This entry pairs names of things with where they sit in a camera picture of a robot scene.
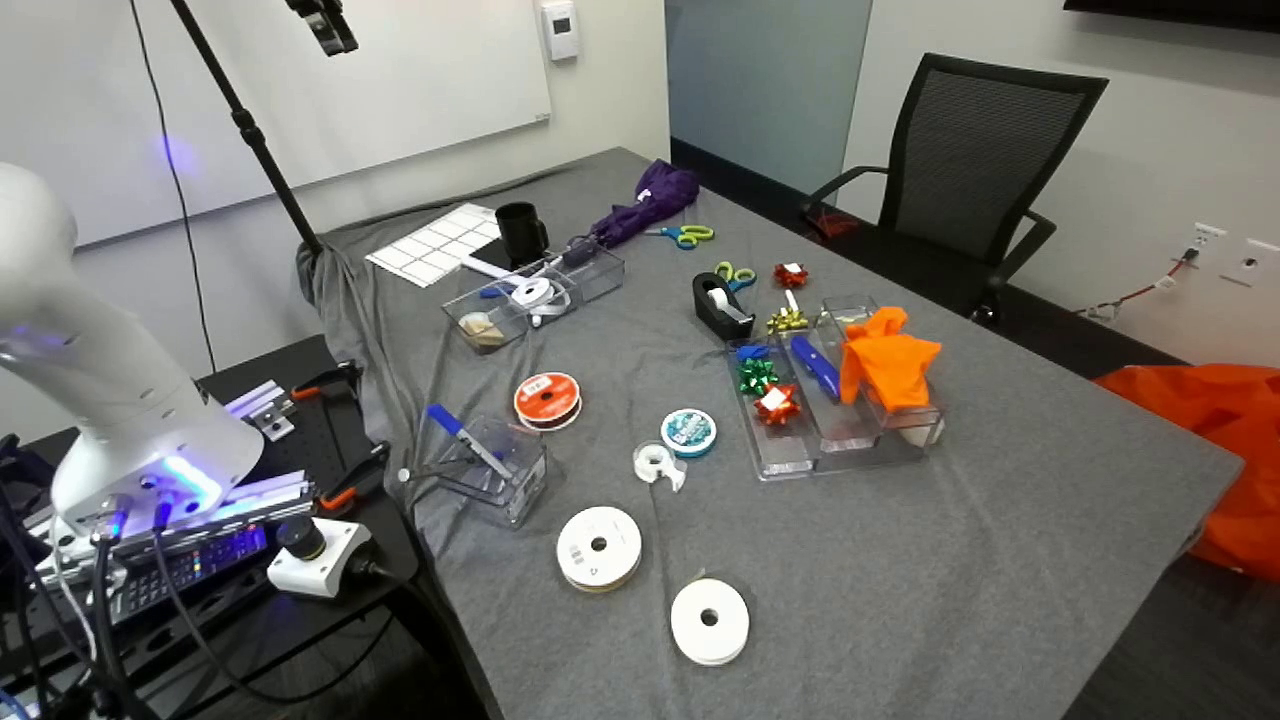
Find black cup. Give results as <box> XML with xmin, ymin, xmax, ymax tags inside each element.
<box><xmin>495</xmin><ymin>203</ymin><xmax>547</xmax><ymax>263</ymax></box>

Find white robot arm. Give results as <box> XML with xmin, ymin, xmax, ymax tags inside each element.
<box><xmin>0</xmin><ymin>165</ymin><xmax>266</xmax><ymax>531</ymax></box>

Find small digital scale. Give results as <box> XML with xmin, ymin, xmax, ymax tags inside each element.
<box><xmin>468</xmin><ymin>239</ymin><xmax>547</xmax><ymax>275</ymax></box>

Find teal ribbon spool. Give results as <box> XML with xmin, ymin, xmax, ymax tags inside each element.
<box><xmin>662</xmin><ymin>408</ymin><xmax>722</xmax><ymax>460</ymax></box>

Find black tape dispenser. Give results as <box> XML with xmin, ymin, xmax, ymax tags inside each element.
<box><xmin>694</xmin><ymin>271</ymin><xmax>755</xmax><ymax>340</ymax></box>

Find grey table cloth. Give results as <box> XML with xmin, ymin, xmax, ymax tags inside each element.
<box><xmin>292</xmin><ymin>144</ymin><xmax>1247</xmax><ymax>720</ymax></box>

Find orange ribbon spool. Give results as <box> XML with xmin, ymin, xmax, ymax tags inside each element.
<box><xmin>511</xmin><ymin>374</ymin><xmax>584</xmax><ymax>432</ymax></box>

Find small white tape roll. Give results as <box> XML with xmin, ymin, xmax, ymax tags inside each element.
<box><xmin>633</xmin><ymin>445</ymin><xmax>689</xmax><ymax>488</ymax></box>

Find green blue gift bow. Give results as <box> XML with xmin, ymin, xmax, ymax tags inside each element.
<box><xmin>732</xmin><ymin>346</ymin><xmax>779</xmax><ymax>396</ymax></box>

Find green yellow bow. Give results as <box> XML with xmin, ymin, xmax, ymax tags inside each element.
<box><xmin>712</xmin><ymin>259</ymin><xmax>755</xmax><ymax>292</ymax></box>

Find clear tray with bows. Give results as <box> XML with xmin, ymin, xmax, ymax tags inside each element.
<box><xmin>728</xmin><ymin>340</ymin><xmax>815</xmax><ymax>483</ymax></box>

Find red gift bow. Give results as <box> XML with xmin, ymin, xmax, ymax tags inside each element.
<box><xmin>755</xmin><ymin>383</ymin><xmax>801</xmax><ymax>427</ymax></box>

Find gold gift bow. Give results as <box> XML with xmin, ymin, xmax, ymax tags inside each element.
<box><xmin>768</xmin><ymin>308</ymin><xmax>813</xmax><ymax>335</ymax></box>

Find clear tray with white ribbon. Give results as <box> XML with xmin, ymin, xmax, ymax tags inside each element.
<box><xmin>444</xmin><ymin>255</ymin><xmax>625</xmax><ymax>351</ymax></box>

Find clear tray with blue item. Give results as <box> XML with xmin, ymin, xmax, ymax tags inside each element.
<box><xmin>783</xmin><ymin>331</ymin><xmax>882</xmax><ymax>455</ymax></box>

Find small red bow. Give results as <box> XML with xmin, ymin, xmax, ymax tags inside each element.
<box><xmin>772</xmin><ymin>259</ymin><xmax>813</xmax><ymax>287</ymax></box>

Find purple folded umbrella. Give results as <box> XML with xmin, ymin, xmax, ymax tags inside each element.
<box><xmin>564</xmin><ymin>161</ymin><xmax>701</xmax><ymax>270</ymax></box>

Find clear box with blue pen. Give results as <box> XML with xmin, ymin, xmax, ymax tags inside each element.
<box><xmin>425</xmin><ymin>406</ymin><xmax>547</xmax><ymax>528</ymax></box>

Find white ribbon spool near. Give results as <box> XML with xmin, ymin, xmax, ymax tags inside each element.
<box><xmin>556</xmin><ymin>503</ymin><xmax>644</xmax><ymax>592</ymax></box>

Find white ribbon spool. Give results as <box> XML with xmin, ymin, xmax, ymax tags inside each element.
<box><xmin>556</xmin><ymin>503</ymin><xmax>644</xmax><ymax>592</ymax></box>
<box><xmin>668</xmin><ymin>576</ymin><xmax>752</xmax><ymax>667</ymax></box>

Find white grid paper sheet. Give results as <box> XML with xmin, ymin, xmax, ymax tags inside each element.
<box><xmin>367</xmin><ymin>203</ymin><xmax>500</xmax><ymax>287</ymax></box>

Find orange tissue paper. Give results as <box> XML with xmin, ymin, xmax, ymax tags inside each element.
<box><xmin>842</xmin><ymin>306</ymin><xmax>939</xmax><ymax>412</ymax></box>

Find white ribbon spool front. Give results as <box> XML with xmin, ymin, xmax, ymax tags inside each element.
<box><xmin>668</xmin><ymin>576</ymin><xmax>752</xmax><ymax>667</ymax></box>

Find white emergency stop button box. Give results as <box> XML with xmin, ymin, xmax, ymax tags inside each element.
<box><xmin>270</xmin><ymin>515</ymin><xmax>373</xmax><ymax>600</ymax></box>

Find black office chair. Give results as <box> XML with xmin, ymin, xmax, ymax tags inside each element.
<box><xmin>801</xmin><ymin>53</ymin><xmax>1110</xmax><ymax>323</ymax></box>

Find black tripod pole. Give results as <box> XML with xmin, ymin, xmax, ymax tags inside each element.
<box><xmin>169</xmin><ymin>0</ymin><xmax>326</xmax><ymax>255</ymax></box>

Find orange fabric on floor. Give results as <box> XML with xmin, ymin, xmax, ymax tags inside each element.
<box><xmin>1101</xmin><ymin>364</ymin><xmax>1280</xmax><ymax>585</ymax></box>

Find green scissors handles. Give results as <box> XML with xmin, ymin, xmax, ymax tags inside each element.
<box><xmin>662</xmin><ymin>226</ymin><xmax>715</xmax><ymax>251</ymax></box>

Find white wall thermostat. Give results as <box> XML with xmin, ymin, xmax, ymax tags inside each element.
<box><xmin>540</xmin><ymin>0</ymin><xmax>580</xmax><ymax>64</ymax></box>

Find wall power outlet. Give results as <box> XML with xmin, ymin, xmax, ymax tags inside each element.
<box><xmin>1185</xmin><ymin>221</ymin><xmax>1229</xmax><ymax>270</ymax></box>

